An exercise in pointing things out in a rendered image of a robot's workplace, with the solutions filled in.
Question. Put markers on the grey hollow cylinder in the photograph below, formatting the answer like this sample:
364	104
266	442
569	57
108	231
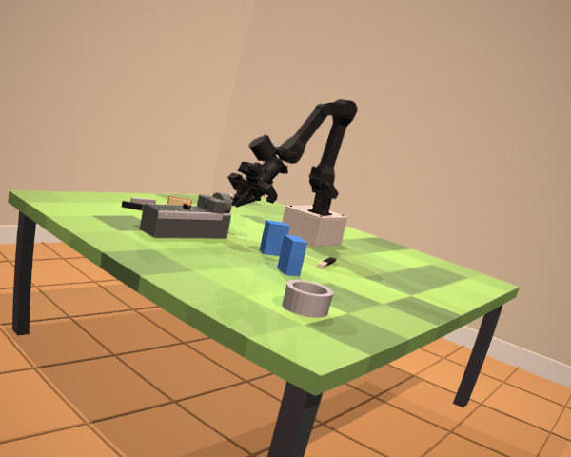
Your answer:
307	298

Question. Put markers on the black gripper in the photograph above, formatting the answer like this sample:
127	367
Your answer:
251	190

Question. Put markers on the blue rectangular block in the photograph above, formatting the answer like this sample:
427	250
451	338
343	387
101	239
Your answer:
273	236
292	255

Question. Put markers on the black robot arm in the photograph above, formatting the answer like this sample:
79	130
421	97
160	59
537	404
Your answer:
291	151

